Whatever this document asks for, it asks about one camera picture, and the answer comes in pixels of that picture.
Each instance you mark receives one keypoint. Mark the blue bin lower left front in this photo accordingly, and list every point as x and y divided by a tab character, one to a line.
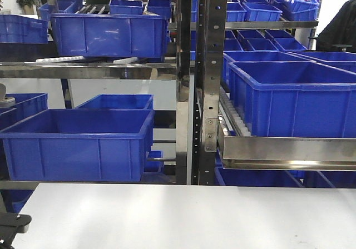
90	145

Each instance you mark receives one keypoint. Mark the stainless steel shelf rail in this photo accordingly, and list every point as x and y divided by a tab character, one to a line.
286	153

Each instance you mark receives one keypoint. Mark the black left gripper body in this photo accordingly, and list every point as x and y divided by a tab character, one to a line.
12	224

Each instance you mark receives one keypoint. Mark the blue bin behind lower left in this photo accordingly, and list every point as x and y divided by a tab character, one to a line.
119	101

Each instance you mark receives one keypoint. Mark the left steel shelf beam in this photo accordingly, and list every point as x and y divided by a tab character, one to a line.
89	70

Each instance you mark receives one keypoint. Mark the steel rack upright post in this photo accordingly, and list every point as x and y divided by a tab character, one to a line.
210	35

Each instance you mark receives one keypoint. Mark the blue bin upper left shelf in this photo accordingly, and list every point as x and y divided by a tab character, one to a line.
105	35

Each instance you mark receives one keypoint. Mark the large blue bin on rail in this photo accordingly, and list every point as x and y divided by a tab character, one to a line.
294	99

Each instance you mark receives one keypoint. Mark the potted green plant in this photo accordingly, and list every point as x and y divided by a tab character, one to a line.
27	6

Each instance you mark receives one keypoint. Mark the blue bin far upper left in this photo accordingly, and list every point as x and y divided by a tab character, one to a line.
20	29

